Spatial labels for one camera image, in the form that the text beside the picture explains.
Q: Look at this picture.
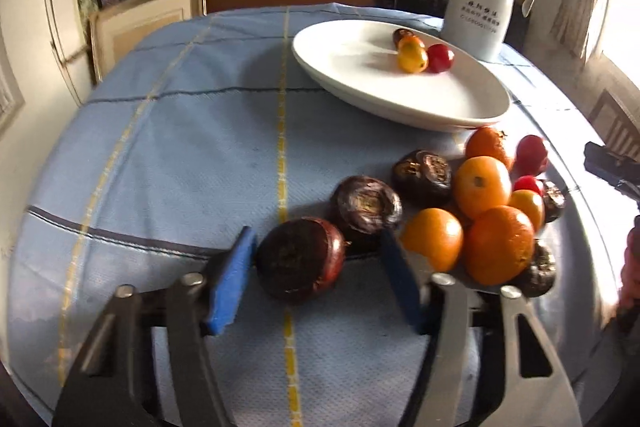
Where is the red cherry tomato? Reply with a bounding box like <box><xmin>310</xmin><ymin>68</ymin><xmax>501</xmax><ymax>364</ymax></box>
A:
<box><xmin>426</xmin><ymin>43</ymin><xmax>456</xmax><ymax>74</ymax></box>
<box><xmin>512</xmin><ymin>175</ymin><xmax>545</xmax><ymax>198</ymax></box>
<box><xmin>515</xmin><ymin>134</ymin><xmax>549</xmax><ymax>178</ymax></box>

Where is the blue checked tablecloth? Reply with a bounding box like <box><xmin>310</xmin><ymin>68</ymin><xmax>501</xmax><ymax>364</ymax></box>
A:
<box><xmin>7</xmin><ymin>2</ymin><xmax>621</xmax><ymax>427</ymax></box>

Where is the pale wooden picture frame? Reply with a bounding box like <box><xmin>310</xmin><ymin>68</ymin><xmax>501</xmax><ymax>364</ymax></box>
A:
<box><xmin>89</xmin><ymin>0</ymin><xmax>207</xmax><ymax>82</ymax></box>

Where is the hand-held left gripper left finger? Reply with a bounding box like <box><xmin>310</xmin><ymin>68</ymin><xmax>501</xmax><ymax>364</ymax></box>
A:
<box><xmin>52</xmin><ymin>226</ymin><xmax>259</xmax><ymax>427</ymax></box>

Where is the wooden chair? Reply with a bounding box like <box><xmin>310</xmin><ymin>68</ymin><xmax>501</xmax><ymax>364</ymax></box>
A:
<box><xmin>587</xmin><ymin>89</ymin><xmax>640</xmax><ymax>148</ymax></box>

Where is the orange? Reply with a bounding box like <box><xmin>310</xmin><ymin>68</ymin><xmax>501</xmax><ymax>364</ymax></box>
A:
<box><xmin>453</xmin><ymin>156</ymin><xmax>513</xmax><ymax>221</ymax></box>
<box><xmin>465</xmin><ymin>126</ymin><xmax>515</xmax><ymax>170</ymax></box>
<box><xmin>400</xmin><ymin>208</ymin><xmax>465</xmax><ymax>273</ymax></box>
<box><xmin>464</xmin><ymin>205</ymin><xmax>536</xmax><ymax>286</ymax></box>

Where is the white oval plate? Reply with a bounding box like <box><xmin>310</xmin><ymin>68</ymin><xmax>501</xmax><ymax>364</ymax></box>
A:
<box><xmin>291</xmin><ymin>19</ymin><xmax>512</xmax><ymax>132</ymax></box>

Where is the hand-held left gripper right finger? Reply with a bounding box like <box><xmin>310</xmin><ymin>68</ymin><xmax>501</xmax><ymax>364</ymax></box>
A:
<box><xmin>379</xmin><ymin>231</ymin><xmax>583</xmax><ymax>427</ymax></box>

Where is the dark brown water chestnut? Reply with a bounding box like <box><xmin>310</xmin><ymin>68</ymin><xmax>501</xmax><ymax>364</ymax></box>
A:
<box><xmin>391</xmin><ymin>150</ymin><xmax>453</xmax><ymax>208</ymax></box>
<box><xmin>540</xmin><ymin>179</ymin><xmax>566</xmax><ymax>224</ymax></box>
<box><xmin>515</xmin><ymin>239</ymin><xmax>557</xmax><ymax>299</ymax></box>
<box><xmin>392</xmin><ymin>28</ymin><xmax>418</xmax><ymax>50</ymax></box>
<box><xmin>256</xmin><ymin>217</ymin><xmax>347</xmax><ymax>305</ymax></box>
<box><xmin>331</xmin><ymin>176</ymin><xmax>404</xmax><ymax>253</ymax></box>

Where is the person's right hand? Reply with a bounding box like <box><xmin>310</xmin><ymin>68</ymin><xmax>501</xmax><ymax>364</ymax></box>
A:
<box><xmin>619</xmin><ymin>214</ymin><xmax>640</xmax><ymax>313</ymax></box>

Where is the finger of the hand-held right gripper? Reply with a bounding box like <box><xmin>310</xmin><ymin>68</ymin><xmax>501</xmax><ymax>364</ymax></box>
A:
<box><xmin>616</xmin><ymin>181</ymin><xmax>640</xmax><ymax>210</ymax></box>
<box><xmin>584</xmin><ymin>142</ymin><xmax>640</xmax><ymax>184</ymax></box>

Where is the white door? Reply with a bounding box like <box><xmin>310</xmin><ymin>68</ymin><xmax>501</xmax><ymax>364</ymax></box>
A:
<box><xmin>0</xmin><ymin>0</ymin><xmax>96</xmax><ymax>118</ymax></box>

